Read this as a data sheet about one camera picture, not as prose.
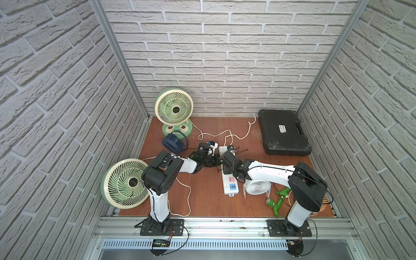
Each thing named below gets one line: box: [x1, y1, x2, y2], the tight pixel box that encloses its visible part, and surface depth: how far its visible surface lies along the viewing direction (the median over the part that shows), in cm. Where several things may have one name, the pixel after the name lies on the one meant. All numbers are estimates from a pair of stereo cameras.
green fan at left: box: [100, 158, 150, 210], surface depth 73 cm
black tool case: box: [257, 108, 312, 157], surface depth 102 cm
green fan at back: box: [154, 87, 194, 139], surface depth 94 cm
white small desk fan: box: [244, 178, 272, 195], surface depth 80 cm
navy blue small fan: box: [161, 130, 189, 155], surface depth 94 cm
